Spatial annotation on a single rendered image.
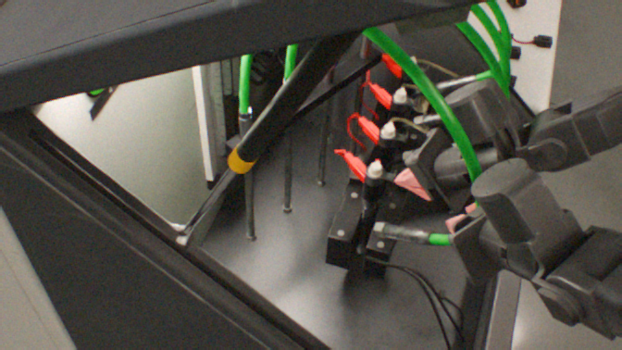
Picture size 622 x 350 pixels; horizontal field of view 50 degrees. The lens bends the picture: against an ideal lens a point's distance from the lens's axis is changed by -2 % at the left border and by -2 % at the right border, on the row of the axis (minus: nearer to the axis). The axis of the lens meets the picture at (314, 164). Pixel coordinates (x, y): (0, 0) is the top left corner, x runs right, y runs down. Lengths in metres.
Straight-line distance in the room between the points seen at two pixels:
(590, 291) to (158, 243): 0.38
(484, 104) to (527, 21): 0.71
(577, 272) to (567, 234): 0.05
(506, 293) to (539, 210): 0.50
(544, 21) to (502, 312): 0.70
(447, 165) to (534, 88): 0.51
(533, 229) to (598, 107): 0.24
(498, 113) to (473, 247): 0.18
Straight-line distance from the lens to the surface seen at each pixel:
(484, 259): 0.75
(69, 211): 0.67
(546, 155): 0.82
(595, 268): 0.61
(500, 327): 1.08
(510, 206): 0.62
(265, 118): 0.48
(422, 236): 0.87
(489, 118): 0.84
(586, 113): 0.82
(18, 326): 1.04
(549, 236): 0.63
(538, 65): 1.43
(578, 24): 3.30
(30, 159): 0.63
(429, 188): 0.92
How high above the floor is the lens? 1.87
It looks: 50 degrees down
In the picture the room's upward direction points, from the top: 4 degrees clockwise
